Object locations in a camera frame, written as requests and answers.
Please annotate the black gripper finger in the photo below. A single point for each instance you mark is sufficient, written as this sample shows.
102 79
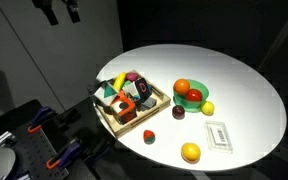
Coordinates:
72 11
48 11

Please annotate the red toy strawberry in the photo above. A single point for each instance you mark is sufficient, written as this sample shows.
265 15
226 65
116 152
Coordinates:
149 136

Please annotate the green plastic bowl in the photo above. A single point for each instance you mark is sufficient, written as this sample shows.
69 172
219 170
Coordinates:
201 87

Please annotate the yellow toy banana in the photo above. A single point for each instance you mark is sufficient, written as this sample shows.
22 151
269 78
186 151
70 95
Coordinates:
119 81

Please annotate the pink toy block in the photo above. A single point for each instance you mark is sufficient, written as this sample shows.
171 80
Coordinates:
132 76

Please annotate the purple spring clamp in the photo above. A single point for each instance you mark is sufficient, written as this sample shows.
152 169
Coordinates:
67 153
40 115

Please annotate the black patterned fabric cube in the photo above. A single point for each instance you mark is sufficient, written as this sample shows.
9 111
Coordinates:
142 88

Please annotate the orange trimmed fabric cube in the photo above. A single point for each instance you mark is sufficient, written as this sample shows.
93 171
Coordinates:
127 115

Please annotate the grey toy block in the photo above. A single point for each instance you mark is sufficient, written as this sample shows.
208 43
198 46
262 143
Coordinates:
149 102

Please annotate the wooden tray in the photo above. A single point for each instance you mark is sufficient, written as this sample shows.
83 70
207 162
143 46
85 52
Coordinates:
130 128

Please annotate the orange toy fruit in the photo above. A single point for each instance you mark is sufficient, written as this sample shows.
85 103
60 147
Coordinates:
181 86

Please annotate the silver aluminium profile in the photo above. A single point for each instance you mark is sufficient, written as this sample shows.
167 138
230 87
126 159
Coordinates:
2 138

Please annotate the dark purple toy plum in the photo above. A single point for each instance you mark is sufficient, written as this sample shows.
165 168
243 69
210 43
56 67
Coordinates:
178 112

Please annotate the red toy apple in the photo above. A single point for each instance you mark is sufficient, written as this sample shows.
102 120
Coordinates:
194 95

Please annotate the small yellow toy lemon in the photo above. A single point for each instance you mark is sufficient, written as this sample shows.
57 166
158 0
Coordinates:
207 108

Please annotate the large yellow toy fruit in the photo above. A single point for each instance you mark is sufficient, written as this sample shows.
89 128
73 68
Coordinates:
190 152

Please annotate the clear plastic barcode box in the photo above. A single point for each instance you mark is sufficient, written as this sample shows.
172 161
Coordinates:
219 136

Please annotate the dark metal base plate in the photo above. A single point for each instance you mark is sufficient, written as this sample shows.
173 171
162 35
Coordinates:
80 123

